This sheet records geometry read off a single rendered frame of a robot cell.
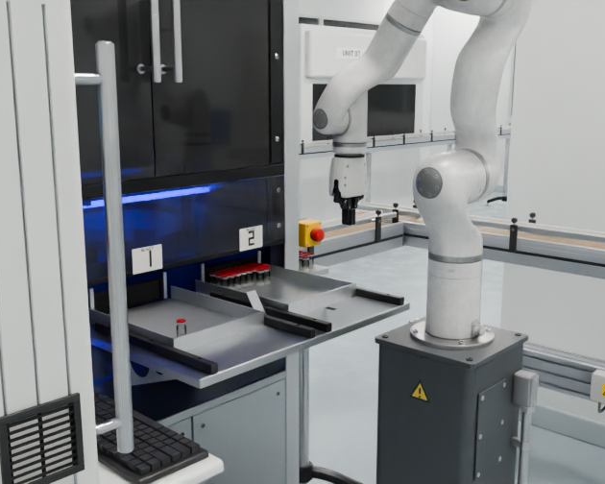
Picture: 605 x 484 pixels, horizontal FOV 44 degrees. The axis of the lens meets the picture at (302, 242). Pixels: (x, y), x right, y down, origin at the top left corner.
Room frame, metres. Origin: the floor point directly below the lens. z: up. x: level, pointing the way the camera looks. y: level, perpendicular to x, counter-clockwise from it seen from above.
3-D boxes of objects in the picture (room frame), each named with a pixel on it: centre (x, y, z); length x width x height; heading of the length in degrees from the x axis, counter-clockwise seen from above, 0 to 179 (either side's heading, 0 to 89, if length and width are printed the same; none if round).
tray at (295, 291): (1.91, 0.07, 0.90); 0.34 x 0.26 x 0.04; 48
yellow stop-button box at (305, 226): (2.18, -0.01, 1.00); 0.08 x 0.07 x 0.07; 48
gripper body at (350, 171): (1.84, -0.12, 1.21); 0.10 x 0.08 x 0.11; 138
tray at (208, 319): (1.66, 0.30, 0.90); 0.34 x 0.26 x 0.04; 48
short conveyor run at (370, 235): (2.49, -0.10, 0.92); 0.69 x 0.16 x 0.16; 138
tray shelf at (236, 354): (1.74, 0.14, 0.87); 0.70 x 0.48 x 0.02; 138
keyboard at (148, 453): (1.25, 0.35, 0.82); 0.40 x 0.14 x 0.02; 46
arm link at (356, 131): (1.84, -0.11, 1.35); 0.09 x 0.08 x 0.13; 138
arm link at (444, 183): (1.61, -0.32, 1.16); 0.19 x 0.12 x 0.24; 138
